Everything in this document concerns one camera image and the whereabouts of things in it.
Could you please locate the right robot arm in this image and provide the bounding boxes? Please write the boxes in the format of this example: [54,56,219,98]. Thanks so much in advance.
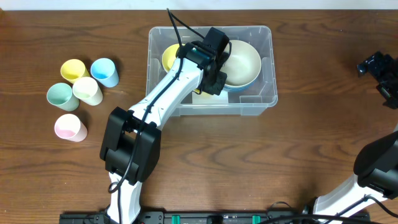
[308,52,397,223]

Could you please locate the clear plastic storage container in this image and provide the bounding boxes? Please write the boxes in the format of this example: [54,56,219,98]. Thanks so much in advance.
[146,26,278,116]

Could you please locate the white cup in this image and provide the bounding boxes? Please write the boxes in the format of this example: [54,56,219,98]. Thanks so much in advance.
[72,77,103,106]

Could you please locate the yellow cup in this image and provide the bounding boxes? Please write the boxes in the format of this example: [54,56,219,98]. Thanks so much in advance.
[60,59,90,84]
[193,89,212,97]

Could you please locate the yellow small bowl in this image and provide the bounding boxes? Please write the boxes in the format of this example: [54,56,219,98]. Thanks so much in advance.
[161,44,180,73]

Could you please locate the white label in container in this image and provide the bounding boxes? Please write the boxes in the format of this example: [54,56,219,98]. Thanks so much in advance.
[192,91,228,105]

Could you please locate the pink cup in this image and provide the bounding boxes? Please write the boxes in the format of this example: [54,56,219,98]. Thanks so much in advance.
[54,114,88,142]

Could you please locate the mint green cup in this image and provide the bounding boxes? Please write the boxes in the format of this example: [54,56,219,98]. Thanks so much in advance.
[47,83,80,111]

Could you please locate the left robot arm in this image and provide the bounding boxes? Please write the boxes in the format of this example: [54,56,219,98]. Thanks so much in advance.
[100,27,232,223]

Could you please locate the light blue cup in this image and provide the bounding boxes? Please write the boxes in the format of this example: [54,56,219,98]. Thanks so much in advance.
[90,58,119,88]

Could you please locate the beige large bowl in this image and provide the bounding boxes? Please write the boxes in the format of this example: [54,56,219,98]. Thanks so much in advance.
[221,40,262,89]

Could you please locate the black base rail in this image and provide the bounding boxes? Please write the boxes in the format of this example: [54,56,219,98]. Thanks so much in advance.
[58,211,371,224]

